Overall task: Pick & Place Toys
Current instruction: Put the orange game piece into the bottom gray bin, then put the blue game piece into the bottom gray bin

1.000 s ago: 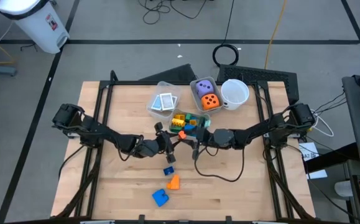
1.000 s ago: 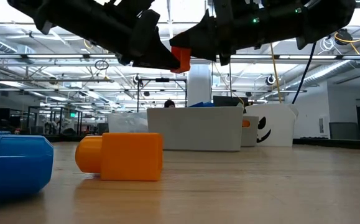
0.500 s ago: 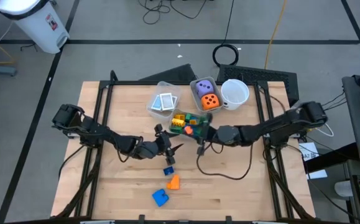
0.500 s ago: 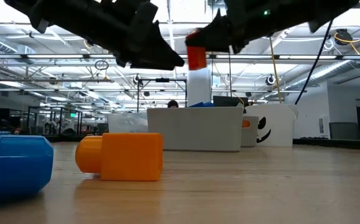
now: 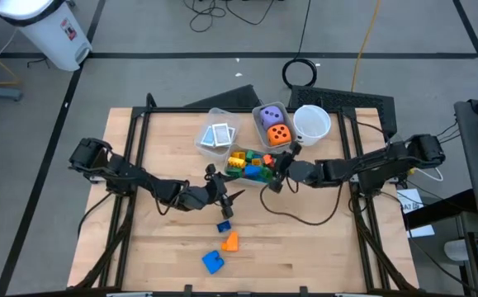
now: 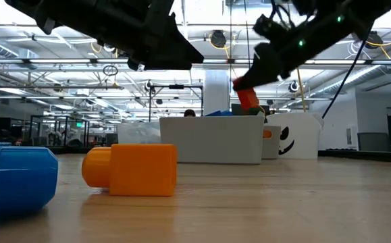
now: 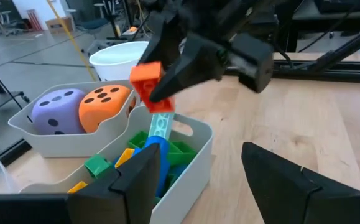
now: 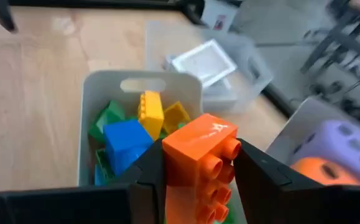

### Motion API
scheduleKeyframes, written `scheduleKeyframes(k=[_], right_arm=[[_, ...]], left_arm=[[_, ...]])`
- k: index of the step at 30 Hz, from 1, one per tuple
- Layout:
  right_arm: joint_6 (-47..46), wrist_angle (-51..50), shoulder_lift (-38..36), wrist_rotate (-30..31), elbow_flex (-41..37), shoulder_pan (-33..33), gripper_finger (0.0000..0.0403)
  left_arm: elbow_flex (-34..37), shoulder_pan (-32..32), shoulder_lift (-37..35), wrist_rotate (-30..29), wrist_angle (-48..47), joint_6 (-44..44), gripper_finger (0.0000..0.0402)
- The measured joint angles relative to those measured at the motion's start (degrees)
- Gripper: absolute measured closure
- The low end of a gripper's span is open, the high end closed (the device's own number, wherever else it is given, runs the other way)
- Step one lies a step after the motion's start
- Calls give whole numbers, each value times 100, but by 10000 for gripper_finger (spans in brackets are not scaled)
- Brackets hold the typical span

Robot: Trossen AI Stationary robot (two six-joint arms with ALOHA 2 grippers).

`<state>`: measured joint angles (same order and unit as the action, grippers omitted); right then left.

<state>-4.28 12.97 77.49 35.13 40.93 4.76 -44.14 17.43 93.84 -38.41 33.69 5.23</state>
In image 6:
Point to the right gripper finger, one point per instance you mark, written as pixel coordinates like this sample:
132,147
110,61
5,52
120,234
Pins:
262,71

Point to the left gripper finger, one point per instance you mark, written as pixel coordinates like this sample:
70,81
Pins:
171,50

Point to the small orange long brick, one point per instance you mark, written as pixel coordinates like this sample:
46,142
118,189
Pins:
249,99

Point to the blue peg block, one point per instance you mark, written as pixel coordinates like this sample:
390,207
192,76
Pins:
220,113

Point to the orange foam die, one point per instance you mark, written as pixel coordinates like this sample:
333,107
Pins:
267,134

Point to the large orange peg block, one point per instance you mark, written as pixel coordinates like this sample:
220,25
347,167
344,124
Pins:
141,170

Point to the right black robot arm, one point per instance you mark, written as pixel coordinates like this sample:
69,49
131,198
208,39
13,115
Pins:
333,27

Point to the black background monitor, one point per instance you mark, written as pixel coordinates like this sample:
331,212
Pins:
235,109

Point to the white building column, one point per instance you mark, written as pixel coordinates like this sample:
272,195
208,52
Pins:
215,94

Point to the person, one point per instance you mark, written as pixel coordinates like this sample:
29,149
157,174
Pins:
189,113

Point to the grey plastic bin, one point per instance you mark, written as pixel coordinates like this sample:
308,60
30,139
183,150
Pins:
212,141
271,150

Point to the clear plastic bin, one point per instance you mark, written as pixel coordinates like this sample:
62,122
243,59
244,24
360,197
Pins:
137,133

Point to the grey cabinet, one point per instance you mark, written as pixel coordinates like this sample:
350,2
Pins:
372,141

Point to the large blue notched block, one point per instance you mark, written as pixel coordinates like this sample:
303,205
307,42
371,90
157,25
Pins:
19,182

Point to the black background frame rig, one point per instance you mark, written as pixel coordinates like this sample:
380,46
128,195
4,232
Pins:
176,86
60,117

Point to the black aluminium table frame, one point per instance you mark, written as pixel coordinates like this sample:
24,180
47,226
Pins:
367,157

